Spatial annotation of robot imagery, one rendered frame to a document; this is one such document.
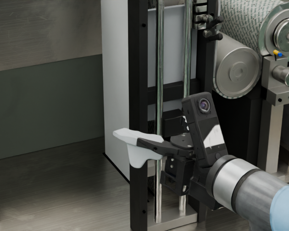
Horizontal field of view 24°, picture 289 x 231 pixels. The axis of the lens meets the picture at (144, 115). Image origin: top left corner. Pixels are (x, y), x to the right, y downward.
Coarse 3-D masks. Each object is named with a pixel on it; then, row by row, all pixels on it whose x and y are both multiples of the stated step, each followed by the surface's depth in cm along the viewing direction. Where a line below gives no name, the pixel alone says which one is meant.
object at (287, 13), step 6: (282, 12) 148; (288, 12) 149; (276, 18) 148; (282, 18) 149; (270, 24) 148; (276, 24) 149; (270, 30) 149; (270, 36) 150; (270, 42) 150; (270, 48) 151; (276, 48) 152; (282, 54) 153; (288, 54) 154
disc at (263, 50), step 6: (276, 6) 148; (282, 6) 148; (288, 6) 149; (270, 12) 148; (276, 12) 148; (264, 18) 148; (270, 18) 148; (264, 24) 148; (264, 30) 149; (258, 36) 149; (264, 36) 149; (258, 42) 150; (264, 42) 150; (258, 48) 150; (264, 48) 151; (264, 54) 152; (270, 54) 152; (288, 60) 155
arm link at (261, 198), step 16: (256, 176) 95; (272, 176) 96; (240, 192) 95; (256, 192) 93; (272, 192) 92; (288, 192) 91; (240, 208) 95; (256, 208) 93; (272, 208) 91; (288, 208) 90; (256, 224) 93; (272, 224) 90; (288, 224) 89
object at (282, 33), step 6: (288, 18) 150; (282, 24) 148; (288, 24) 148; (276, 30) 149; (282, 30) 148; (288, 30) 149; (276, 36) 149; (282, 36) 149; (288, 36) 150; (276, 42) 150; (282, 42) 150; (288, 42) 151; (282, 48) 150; (288, 48) 151
